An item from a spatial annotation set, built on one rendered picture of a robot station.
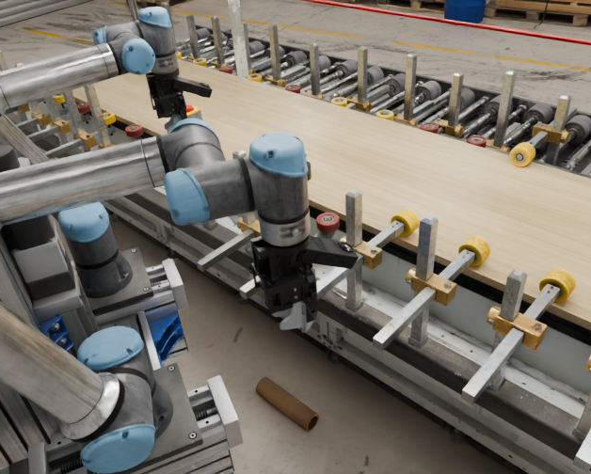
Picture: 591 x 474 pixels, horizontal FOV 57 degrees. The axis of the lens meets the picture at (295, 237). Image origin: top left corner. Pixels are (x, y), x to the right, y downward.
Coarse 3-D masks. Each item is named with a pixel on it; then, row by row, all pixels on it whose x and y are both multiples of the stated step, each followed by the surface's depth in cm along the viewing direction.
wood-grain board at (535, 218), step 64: (192, 64) 336; (256, 128) 256; (320, 128) 252; (384, 128) 247; (320, 192) 207; (384, 192) 204; (448, 192) 201; (512, 192) 198; (576, 192) 195; (448, 256) 172; (512, 256) 169; (576, 256) 167; (576, 320) 148
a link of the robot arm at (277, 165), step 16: (256, 144) 72; (272, 144) 72; (288, 144) 72; (256, 160) 72; (272, 160) 70; (288, 160) 71; (304, 160) 73; (256, 176) 72; (272, 176) 72; (288, 176) 72; (304, 176) 74; (256, 192) 72; (272, 192) 73; (288, 192) 73; (304, 192) 75; (256, 208) 74; (272, 208) 75; (288, 208) 75; (304, 208) 77
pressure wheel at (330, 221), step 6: (318, 216) 193; (324, 216) 193; (330, 216) 193; (336, 216) 192; (318, 222) 190; (324, 222) 190; (330, 222) 190; (336, 222) 190; (318, 228) 192; (324, 228) 190; (330, 228) 189; (336, 228) 191
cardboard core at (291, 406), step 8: (264, 384) 239; (272, 384) 238; (264, 392) 237; (272, 392) 235; (280, 392) 234; (288, 392) 236; (272, 400) 234; (280, 400) 232; (288, 400) 231; (296, 400) 231; (280, 408) 232; (288, 408) 229; (296, 408) 227; (304, 408) 227; (288, 416) 230; (296, 416) 226; (304, 416) 224; (312, 416) 224; (304, 424) 224; (312, 424) 228
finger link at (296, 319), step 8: (296, 304) 88; (304, 304) 88; (296, 312) 89; (304, 312) 89; (288, 320) 89; (296, 320) 90; (304, 320) 90; (280, 328) 89; (288, 328) 90; (304, 328) 92
